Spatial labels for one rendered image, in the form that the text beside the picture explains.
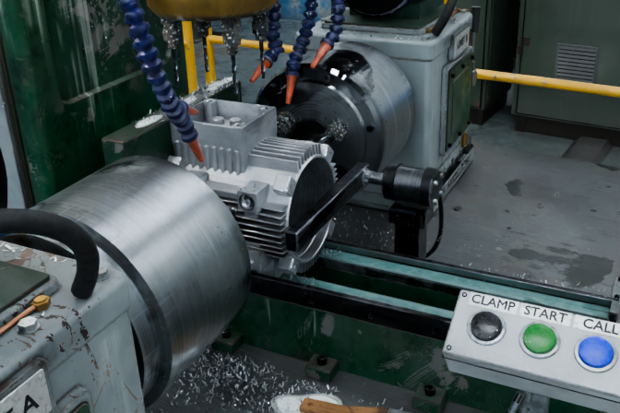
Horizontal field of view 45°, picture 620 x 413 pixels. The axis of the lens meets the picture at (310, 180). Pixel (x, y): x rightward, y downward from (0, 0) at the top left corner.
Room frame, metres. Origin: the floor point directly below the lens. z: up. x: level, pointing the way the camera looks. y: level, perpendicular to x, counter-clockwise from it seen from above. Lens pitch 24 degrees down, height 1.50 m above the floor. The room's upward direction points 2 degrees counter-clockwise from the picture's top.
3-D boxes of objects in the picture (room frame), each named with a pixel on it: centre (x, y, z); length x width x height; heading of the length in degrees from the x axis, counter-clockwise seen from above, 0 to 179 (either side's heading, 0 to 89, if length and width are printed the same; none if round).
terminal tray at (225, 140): (1.04, 0.12, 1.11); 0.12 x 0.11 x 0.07; 63
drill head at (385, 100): (1.31, -0.06, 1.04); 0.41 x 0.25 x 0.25; 153
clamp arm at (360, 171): (0.99, -0.03, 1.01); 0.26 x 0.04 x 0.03; 153
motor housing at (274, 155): (1.02, 0.09, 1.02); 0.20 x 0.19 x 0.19; 63
